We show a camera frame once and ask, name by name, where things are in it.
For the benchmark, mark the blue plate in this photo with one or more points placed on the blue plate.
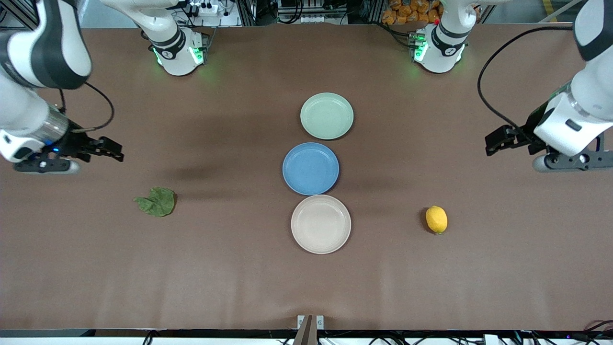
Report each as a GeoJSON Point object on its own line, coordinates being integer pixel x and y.
{"type": "Point", "coordinates": [310, 168]}

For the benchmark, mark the dark equipment rack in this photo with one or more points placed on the dark equipment rack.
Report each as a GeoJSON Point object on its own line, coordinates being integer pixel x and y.
{"type": "Point", "coordinates": [311, 9]}

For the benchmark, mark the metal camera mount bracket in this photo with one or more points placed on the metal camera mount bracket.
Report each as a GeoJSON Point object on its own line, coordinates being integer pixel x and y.
{"type": "Point", "coordinates": [306, 330]}

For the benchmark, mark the pale green plate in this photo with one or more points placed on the pale green plate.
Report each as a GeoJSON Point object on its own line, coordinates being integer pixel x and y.
{"type": "Point", "coordinates": [327, 116]}

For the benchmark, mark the green lettuce leaf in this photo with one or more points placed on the green lettuce leaf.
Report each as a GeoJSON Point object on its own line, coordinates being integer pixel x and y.
{"type": "Point", "coordinates": [158, 201]}

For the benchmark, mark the small white box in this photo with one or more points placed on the small white box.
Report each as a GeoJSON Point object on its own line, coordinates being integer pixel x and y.
{"type": "Point", "coordinates": [492, 339]}

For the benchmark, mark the bag of orange fruit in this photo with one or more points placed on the bag of orange fruit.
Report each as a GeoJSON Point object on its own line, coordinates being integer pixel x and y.
{"type": "Point", "coordinates": [404, 12]}

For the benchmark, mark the beige plate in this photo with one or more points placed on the beige plate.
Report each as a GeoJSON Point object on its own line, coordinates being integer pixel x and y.
{"type": "Point", "coordinates": [321, 224]}

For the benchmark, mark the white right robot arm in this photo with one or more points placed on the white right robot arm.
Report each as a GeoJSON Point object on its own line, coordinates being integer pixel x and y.
{"type": "Point", "coordinates": [72, 43]}

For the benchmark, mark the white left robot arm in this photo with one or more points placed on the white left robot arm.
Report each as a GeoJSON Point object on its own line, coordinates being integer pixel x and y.
{"type": "Point", "coordinates": [594, 91]}

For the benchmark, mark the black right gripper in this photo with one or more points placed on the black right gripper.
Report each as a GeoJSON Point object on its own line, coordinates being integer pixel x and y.
{"type": "Point", "coordinates": [76, 142]}

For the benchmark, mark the white power strip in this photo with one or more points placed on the white power strip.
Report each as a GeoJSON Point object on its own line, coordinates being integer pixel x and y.
{"type": "Point", "coordinates": [206, 8]}

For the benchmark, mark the yellow lemon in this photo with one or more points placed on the yellow lemon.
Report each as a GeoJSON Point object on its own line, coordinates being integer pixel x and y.
{"type": "Point", "coordinates": [437, 219]}

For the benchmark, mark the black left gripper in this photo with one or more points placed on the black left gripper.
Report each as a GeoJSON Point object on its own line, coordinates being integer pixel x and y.
{"type": "Point", "coordinates": [526, 132]}

